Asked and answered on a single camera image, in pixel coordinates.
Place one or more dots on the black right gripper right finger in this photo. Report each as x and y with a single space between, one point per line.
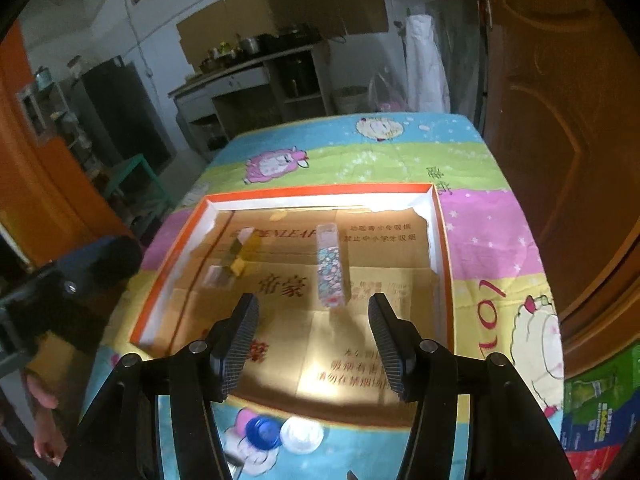
398 343

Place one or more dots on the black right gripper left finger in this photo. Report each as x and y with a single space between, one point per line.
230 340

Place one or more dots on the blue bottle cap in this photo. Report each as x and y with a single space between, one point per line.
263 432

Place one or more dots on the white bottle cap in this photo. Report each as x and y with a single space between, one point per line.
300 435

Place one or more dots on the person's left hand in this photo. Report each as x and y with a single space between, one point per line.
49 442

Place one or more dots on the gold rectangular box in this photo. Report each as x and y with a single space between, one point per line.
233 262

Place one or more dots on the clear patterned rectangular box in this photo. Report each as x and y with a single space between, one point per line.
331 283

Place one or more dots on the orange rimmed cardboard tray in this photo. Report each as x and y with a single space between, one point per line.
313 256

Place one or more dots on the green metal stool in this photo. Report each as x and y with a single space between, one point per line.
137 195

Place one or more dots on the colourful beverage carton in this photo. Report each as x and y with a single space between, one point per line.
601 408

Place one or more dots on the grey kitchen counter cabinet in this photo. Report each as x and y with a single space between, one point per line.
287 86

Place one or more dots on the woven waste basket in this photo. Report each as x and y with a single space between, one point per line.
350 100

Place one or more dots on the white rolled plastic sheet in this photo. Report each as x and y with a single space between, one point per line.
427 85

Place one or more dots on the steel cooking pot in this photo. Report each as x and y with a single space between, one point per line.
249 45

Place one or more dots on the brown wooden door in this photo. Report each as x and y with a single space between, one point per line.
563 124

